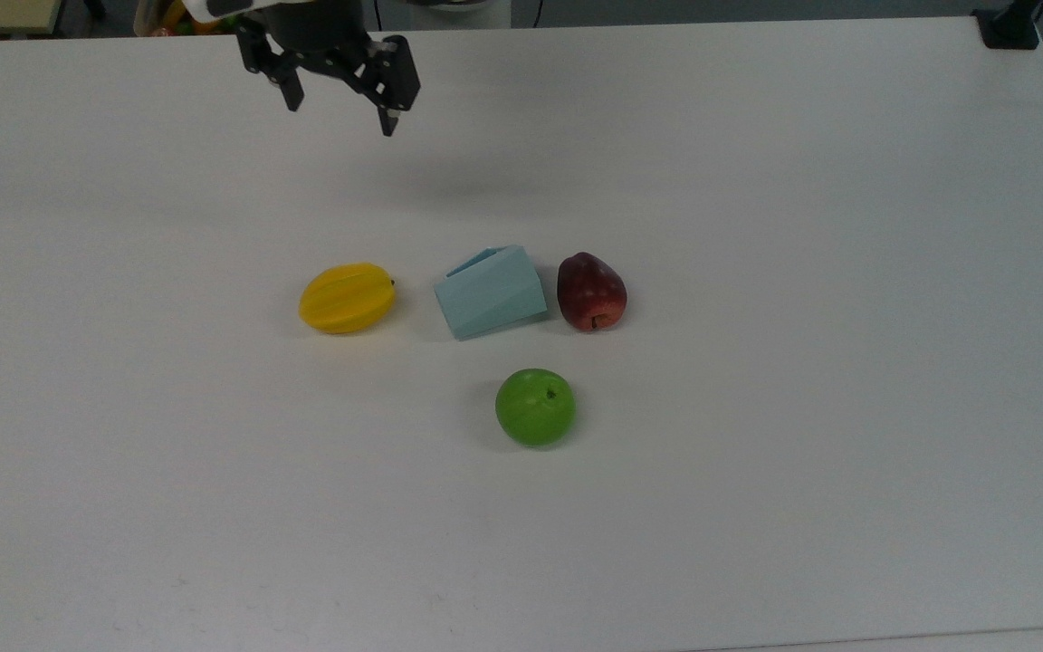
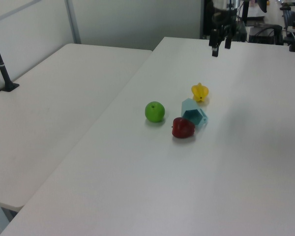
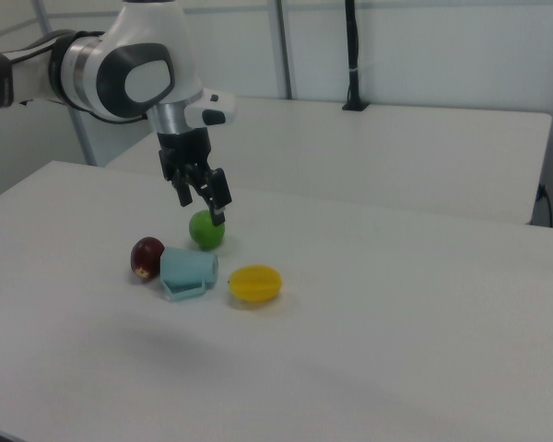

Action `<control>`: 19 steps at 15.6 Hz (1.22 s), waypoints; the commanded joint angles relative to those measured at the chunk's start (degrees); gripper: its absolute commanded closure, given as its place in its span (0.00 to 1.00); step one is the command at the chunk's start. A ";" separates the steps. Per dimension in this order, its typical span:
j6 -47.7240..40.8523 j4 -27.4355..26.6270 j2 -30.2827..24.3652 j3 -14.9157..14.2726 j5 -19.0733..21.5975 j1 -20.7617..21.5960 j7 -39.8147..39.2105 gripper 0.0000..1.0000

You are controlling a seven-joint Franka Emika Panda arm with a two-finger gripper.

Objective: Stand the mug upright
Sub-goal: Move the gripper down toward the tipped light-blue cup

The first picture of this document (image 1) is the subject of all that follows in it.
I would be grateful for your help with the light blue angular box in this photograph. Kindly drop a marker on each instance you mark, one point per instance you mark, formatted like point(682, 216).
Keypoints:
point(492, 294)

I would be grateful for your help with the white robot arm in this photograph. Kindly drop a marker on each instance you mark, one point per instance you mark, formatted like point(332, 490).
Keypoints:
point(214, 7)

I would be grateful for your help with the dark red apple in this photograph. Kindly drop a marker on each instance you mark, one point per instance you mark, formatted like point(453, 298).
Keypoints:
point(590, 292)

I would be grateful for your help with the green apple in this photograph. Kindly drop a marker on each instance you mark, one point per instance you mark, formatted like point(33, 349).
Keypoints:
point(535, 407)

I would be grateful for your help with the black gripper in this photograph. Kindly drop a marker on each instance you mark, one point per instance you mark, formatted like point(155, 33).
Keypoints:
point(318, 32)

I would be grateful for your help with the orange and yellow clutter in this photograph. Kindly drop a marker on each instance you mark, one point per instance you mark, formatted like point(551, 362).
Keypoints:
point(168, 20)

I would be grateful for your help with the black table clamp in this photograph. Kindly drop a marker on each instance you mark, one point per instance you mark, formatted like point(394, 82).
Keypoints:
point(1010, 25)

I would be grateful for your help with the yellow starfruit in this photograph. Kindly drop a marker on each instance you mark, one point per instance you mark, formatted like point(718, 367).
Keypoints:
point(347, 298)

